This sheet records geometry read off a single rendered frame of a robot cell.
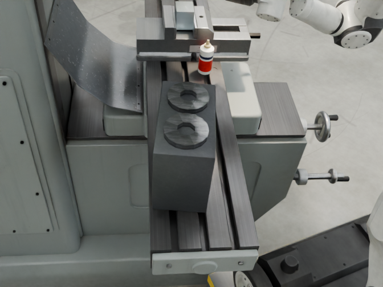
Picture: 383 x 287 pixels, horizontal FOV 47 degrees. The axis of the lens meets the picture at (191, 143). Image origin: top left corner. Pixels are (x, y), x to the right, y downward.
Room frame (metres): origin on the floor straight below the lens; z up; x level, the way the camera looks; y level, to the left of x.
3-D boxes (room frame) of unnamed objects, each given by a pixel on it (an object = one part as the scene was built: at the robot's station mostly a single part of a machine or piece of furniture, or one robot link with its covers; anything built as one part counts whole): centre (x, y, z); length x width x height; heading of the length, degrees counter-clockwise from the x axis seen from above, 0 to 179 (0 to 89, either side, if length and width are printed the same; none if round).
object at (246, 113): (1.10, 0.05, 0.82); 0.50 x 0.35 x 0.12; 99
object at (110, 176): (1.11, 0.03, 0.46); 0.80 x 0.30 x 0.60; 99
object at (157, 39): (1.17, 0.03, 1.01); 0.35 x 0.15 x 0.11; 100
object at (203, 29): (1.17, 0.01, 1.05); 0.12 x 0.06 x 0.04; 10
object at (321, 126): (1.18, -0.44, 0.66); 0.16 x 0.12 x 0.12; 99
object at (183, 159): (0.65, 0.01, 1.06); 0.22 x 0.12 x 0.20; 2
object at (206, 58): (1.05, -0.02, 1.01); 0.04 x 0.04 x 0.11
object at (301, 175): (1.05, -0.49, 0.54); 0.22 x 0.06 x 0.06; 99
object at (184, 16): (1.16, 0.06, 1.07); 0.06 x 0.05 x 0.06; 10
